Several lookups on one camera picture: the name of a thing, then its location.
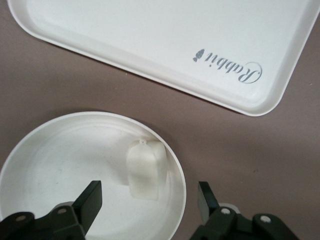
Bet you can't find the brown table cover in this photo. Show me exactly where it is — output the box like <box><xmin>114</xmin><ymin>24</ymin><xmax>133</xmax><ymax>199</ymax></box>
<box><xmin>0</xmin><ymin>0</ymin><xmax>320</xmax><ymax>240</ymax></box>

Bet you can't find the white round plate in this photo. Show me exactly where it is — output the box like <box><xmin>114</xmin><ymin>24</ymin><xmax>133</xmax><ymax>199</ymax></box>
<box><xmin>0</xmin><ymin>111</ymin><xmax>187</xmax><ymax>240</ymax></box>

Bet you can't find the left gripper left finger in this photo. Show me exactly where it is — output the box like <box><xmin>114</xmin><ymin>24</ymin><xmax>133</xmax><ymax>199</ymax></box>
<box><xmin>0</xmin><ymin>180</ymin><xmax>103</xmax><ymax>240</ymax></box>

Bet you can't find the cream rabbit print tray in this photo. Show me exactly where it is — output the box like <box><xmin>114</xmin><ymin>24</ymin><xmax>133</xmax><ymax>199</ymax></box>
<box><xmin>6</xmin><ymin>0</ymin><xmax>320</xmax><ymax>117</ymax></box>

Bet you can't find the white steamed bun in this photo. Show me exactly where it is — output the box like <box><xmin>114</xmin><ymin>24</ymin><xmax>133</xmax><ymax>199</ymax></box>
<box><xmin>126</xmin><ymin>139</ymin><xmax>167</xmax><ymax>201</ymax></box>

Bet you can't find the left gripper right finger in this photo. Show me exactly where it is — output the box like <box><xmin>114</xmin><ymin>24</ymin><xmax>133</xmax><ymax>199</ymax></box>
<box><xmin>191</xmin><ymin>181</ymin><xmax>301</xmax><ymax>240</ymax></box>

